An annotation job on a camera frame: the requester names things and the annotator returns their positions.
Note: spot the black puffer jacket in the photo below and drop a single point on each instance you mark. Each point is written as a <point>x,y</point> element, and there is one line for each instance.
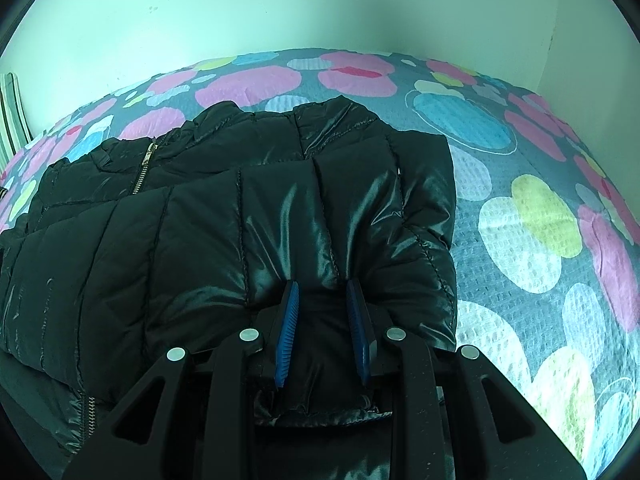
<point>200,230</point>

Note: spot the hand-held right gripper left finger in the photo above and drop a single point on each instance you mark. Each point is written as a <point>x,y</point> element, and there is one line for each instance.
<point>286,330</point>

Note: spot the dotted colourful bedspread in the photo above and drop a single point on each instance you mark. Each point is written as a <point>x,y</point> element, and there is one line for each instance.
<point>520,240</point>

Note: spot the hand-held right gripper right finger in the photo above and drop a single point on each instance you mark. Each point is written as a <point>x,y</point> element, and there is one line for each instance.
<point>358,330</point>

